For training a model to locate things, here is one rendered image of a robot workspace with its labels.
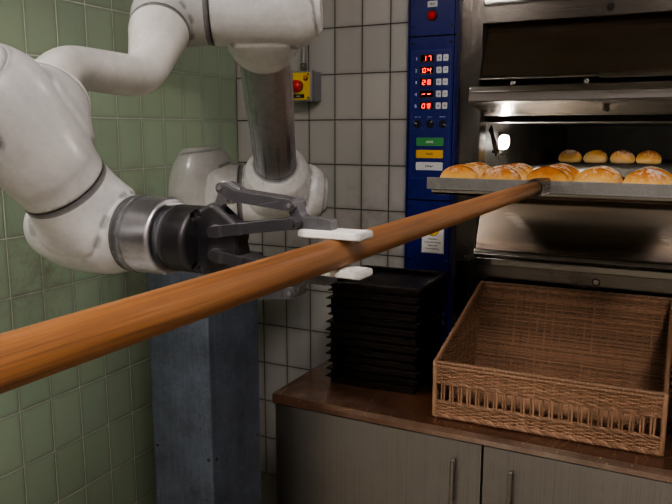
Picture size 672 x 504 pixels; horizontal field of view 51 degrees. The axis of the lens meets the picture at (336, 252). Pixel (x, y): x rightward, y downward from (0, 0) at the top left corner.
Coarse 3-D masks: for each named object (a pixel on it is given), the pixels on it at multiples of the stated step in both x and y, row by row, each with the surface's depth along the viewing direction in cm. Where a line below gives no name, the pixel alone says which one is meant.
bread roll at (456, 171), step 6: (450, 168) 170; (456, 168) 169; (462, 168) 169; (468, 168) 169; (444, 174) 171; (450, 174) 169; (456, 174) 169; (462, 174) 168; (468, 174) 168; (474, 174) 168
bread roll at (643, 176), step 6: (630, 174) 152; (636, 174) 151; (642, 174) 150; (648, 174) 150; (654, 174) 150; (660, 174) 150; (624, 180) 153; (630, 180) 152; (636, 180) 151; (642, 180) 150; (648, 180) 149; (654, 180) 149; (660, 180) 149; (666, 180) 149
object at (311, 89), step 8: (296, 72) 236; (304, 72) 234; (312, 72) 234; (320, 72) 239; (312, 80) 234; (320, 80) 239; (304, 88) 235; (312, 88) 235; (320, 88) 239; (296, 96) 237; (304, 96) 235; (312, 96) 235; (320, 96) 240
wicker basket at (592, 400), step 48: (480, 288) 218; (528, 288) 214; (528, 336) 213; (576, 336) 207; (624, 336) 201; (480, 384) 177; (528, 384) 172; (576, 384) 167; (624, 384) 201; (528, 432) 173; (576, 432) 168; (624, 432) 164
